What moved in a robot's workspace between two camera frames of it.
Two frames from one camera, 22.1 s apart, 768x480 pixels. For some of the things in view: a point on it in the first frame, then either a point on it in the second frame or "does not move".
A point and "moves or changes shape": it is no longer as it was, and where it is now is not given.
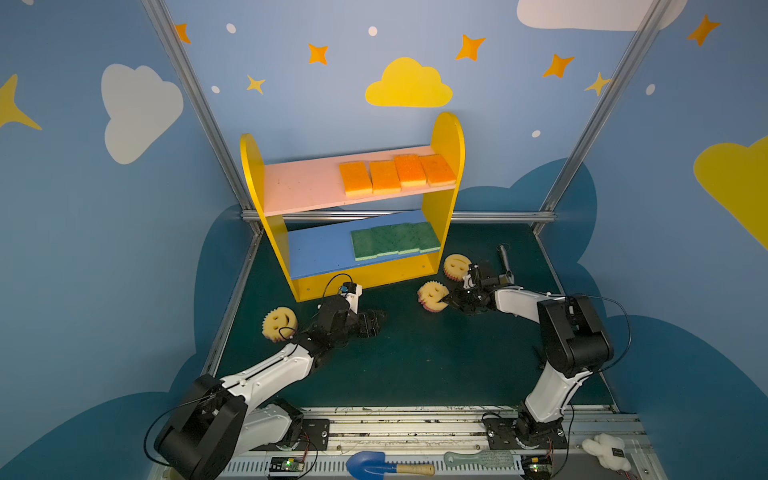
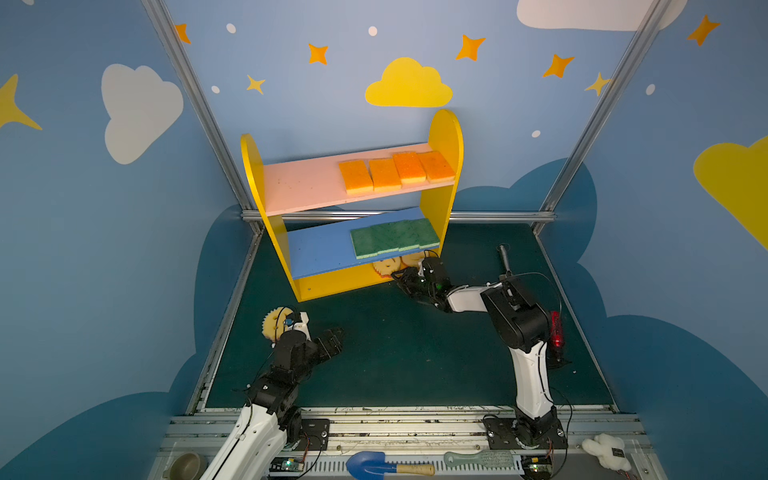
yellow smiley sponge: (456, 266) to (413, 260)
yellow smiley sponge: (430, 294) moves or changes shape
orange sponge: (437, 170) does not move
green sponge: (428, 240) does not move
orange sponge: (356, 178) does not move
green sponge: (365, 244) does not move
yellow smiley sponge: (280, 324) does not move
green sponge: (409, 238) does not move
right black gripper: (459, 297) to (414, 284)
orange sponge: (385, 177) does not move
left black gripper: (360, 321) to (321, 343)
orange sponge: (410, 170) does not move
